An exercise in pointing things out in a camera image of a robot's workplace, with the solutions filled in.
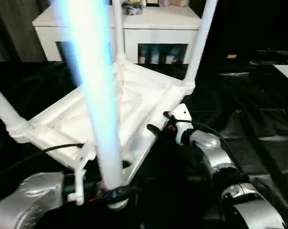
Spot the glass bowl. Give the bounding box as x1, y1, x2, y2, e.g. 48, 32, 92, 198
122, 1, 144, 16

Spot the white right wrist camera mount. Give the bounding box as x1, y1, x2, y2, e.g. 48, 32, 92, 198
171, 104, 195, 146

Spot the pink figure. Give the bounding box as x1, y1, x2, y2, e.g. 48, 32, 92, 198
159, 0, 189, 8

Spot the grey curtain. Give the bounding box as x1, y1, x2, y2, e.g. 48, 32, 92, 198
0, 0, 47, 63

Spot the black mat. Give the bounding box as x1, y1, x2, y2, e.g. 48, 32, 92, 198
0, 59, 288, 229

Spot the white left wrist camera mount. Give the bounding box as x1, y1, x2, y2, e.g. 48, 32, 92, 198
67, 140, 99, 207

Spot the white plastic table leg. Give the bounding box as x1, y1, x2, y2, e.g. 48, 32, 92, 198
0, 80, 30, 139
112, 0, 126, 67
185, 0, 219, 95
59, 0, 127, 192

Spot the dark low shelf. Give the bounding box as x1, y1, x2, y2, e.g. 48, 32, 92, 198
250, 49, 288, 65

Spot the white plastic table top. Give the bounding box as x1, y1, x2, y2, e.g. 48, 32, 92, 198
7, 61, 197, 210

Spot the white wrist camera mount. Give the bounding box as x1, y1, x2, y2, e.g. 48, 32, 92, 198
171, 104, 195, 146
67, 140, 99, 207

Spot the white cabinet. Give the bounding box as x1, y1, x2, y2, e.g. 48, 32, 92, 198
31, 4, 205, 65

